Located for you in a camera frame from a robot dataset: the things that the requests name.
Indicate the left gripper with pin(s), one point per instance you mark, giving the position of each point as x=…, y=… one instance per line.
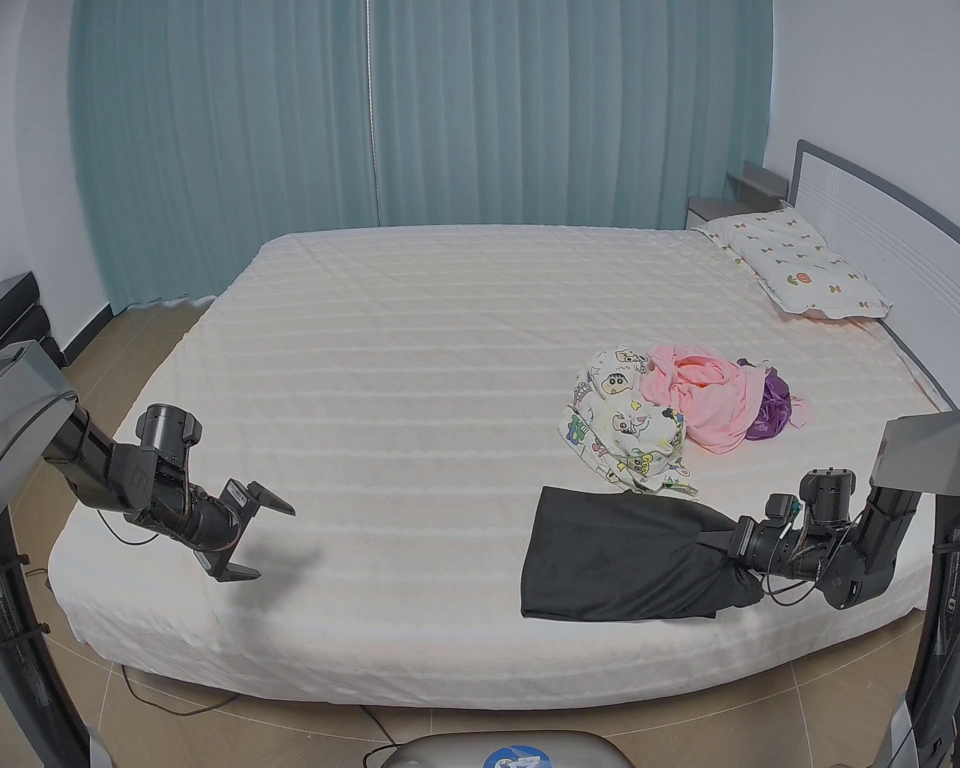
x=217, y=525

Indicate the white printed pillow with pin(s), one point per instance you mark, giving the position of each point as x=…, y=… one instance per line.
x=795, y=262

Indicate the grey bedside table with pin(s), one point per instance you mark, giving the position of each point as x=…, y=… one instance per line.
x=735, y=199

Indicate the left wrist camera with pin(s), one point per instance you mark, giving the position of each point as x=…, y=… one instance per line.
x=192, y=433

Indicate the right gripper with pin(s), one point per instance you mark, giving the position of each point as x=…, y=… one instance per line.
x=757, y=547

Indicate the black chest of drawers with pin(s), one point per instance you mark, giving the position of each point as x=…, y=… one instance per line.
x=22, y=307

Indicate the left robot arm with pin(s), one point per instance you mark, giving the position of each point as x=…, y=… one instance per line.
x=90, y=457

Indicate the bed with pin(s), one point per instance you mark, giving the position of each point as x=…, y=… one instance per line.
x=412, y=360

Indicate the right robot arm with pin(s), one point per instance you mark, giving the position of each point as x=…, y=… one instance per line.
x=877, y=540

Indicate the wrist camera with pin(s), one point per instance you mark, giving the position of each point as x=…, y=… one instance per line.
x=192, y=433
x=780, y=510

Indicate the white printed pyjama top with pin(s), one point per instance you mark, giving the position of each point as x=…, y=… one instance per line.
x=622, y=427

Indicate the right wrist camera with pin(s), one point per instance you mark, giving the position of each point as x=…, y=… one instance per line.
x=780, y=510

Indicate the pink garment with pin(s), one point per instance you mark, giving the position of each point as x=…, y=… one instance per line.
x=712, y=405

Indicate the purple garment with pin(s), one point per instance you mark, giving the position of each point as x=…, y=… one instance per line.
x=772, y=405

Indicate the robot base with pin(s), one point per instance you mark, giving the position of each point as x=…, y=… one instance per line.
x=510, y=750

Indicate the black T-shirt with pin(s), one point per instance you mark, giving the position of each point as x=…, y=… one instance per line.
x=622, y=555

